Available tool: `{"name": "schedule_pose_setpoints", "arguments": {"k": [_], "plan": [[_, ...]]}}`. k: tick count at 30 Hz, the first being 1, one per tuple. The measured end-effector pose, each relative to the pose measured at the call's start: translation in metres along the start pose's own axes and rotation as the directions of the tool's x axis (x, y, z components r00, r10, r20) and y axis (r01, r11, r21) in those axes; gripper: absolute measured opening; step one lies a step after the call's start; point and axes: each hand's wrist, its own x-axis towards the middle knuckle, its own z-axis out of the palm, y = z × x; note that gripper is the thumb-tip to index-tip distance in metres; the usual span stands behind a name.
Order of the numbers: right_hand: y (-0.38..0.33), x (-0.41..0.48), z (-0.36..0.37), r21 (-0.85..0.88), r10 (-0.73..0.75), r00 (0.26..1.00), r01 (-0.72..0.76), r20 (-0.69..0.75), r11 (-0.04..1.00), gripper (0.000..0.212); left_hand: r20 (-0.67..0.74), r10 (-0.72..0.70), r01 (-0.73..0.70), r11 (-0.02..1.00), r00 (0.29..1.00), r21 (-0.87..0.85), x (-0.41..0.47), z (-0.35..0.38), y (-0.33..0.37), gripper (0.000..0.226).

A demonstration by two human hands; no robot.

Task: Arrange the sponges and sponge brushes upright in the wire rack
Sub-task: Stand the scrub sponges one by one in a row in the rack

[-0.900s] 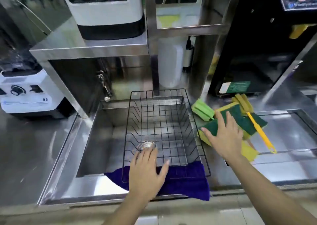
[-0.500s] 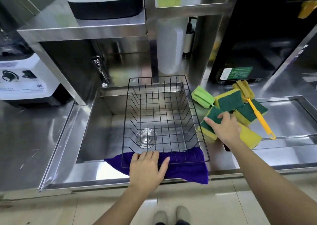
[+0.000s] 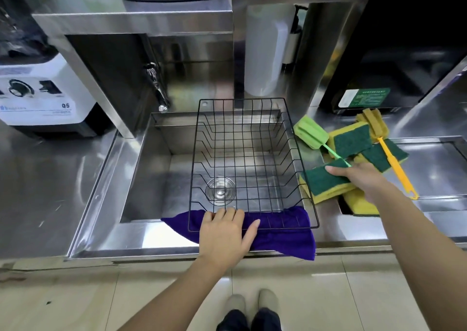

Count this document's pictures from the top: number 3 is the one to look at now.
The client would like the person's right hand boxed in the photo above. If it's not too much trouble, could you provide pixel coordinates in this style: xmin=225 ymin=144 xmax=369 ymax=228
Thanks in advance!
xmin=325 ymin=162 xmax=390 ymax=204

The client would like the person's left hand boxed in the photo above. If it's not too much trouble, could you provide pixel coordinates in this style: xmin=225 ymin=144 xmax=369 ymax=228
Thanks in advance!
xmin=199 ymin=207 xmax=261 ymax=271

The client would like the green sponge bottle brush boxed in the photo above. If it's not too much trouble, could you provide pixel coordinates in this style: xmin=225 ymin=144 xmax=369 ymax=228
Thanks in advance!
xmin=293 ymin=115 xmax=352 ymax=168

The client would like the black wire basket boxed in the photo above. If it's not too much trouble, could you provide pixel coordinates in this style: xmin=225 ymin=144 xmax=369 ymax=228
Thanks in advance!
xmin=188 ymin=98 xmax=320 ymax=233

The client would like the person's left forearm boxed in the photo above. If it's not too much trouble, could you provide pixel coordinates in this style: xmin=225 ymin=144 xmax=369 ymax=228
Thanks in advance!
xmin=117 ymin=256 xmax=234 ymax=331

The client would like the person's right forearm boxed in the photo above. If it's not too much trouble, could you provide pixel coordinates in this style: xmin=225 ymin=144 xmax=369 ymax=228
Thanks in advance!
xmin=367 ymin=180 xmax=467 ymax=331

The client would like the yellow green scouring sponge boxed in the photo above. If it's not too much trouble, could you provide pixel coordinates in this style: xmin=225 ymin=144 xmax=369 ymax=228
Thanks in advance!
xmin=299 ymin=158 xmax=358 ymax=205
xmin=327 ymin=121 xmax=373 ymax=159
xmin=342 ymin=188 xmax=381 ymax=216
xmin=354 ymin=138 xmax=409 ymax=174

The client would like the round metal drain strainer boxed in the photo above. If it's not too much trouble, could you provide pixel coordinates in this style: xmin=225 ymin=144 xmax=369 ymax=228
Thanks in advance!
xmin=205 ymin=177 xmax=237 ymax=206

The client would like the purple cloth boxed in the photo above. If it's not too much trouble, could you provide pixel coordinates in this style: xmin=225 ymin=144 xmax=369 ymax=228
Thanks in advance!
xmin=161 ymin=206 xmax=316 ymax=262

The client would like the stainless steel sink basin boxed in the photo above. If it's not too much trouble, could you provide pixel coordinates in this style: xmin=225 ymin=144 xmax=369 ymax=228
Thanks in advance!
xmin=120 ymin=108 xmax=314 ymax=224

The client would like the person's right shoe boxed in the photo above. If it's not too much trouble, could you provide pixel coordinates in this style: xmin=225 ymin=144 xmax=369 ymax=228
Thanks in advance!
xmin=258 ymin=289 xmax=279 ymax=315

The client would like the person's shoe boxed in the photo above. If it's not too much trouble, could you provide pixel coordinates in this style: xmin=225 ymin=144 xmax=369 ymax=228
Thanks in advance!
xmin=258 ymin=289 xmax=279 ymax=315
xmin=224 ymin=294 xmax=247 ymax=318

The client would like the person's left shoe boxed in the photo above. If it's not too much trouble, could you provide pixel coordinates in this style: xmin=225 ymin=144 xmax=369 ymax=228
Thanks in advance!
xmin=224 ymin=294 xmax=247 ymax=318

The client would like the person's right trouser leg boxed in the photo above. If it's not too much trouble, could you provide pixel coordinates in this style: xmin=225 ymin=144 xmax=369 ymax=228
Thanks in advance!
xmin=251 ymin=307 xmax=282 ymax=331

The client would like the person's trouser leg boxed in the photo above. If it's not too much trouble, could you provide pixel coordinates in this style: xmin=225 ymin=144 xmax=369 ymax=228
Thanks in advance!
xmin=251 ymin=307 xmax=282 ymax=331
xmin=216 ymin=310 xmax=252 ymax=331

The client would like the person's left trouser leg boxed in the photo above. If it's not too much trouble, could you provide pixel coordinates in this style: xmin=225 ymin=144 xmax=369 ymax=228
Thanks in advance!
xmin=216 ymin=310 xmax=252 ymax=331

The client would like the black appliance with green label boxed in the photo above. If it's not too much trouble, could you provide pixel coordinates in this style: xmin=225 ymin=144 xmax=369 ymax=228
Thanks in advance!
xmin=319 ymin=0 xmax=467 ymax=115

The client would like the white plastic bottle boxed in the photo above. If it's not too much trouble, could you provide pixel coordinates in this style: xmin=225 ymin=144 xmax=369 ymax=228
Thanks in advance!
xmin=244 ymin=4 xmax=295 ymax=97

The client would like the chrome faucet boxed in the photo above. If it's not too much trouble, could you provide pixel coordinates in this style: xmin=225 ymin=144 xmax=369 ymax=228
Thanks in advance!
xmin=144 ymin=63 xmax=171 ymax=114

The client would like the white blender base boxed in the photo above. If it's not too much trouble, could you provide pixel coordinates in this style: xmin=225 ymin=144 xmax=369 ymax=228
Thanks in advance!
xmin=0 ymin=53 xmax=99 ymax=138

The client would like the stainless steel shelf unit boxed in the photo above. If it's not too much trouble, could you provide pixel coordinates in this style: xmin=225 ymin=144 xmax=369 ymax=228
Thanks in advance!
xmin=7 ymin=0 xmax=380 ymax=140

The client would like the dark blender jar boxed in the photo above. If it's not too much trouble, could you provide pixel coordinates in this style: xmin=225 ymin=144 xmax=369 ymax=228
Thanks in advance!
xmin=0 ymin=0 xmax=60 ymax=65

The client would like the yellow sponge brush orange handle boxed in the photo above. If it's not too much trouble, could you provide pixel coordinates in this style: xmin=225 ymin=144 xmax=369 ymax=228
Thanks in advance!
xmin=356 ymin=108 xmax=419 ymax=201

